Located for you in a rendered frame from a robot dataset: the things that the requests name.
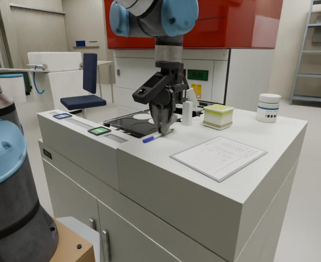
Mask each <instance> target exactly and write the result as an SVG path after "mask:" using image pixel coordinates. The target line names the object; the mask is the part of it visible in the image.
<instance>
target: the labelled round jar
mask: <svg viewBox="0 0 321 262"><path fill-rule="evenodd" d="M280 99H281V96H280V95H276V94H260V97H259V103H258V109H257V113H256V119H257V120H258V121H260V122H264V123H274V122H276V120H277V115H278V110H279V102H280Z"/></svg>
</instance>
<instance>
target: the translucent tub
mask: <svg viewBox="0 0 321 262"><path fill-rule="evenodd" d="M203 108H204V120H203V124H204V126H207V127H211V128H214V129H217V130H221V129H225V128H227V127H230V126H231V125H232V124H233V122H232V118H233V110H234V109H235V108H233V107H228V106H224V105H220V104H214V105H211V106H207V107H203Z"/></svg>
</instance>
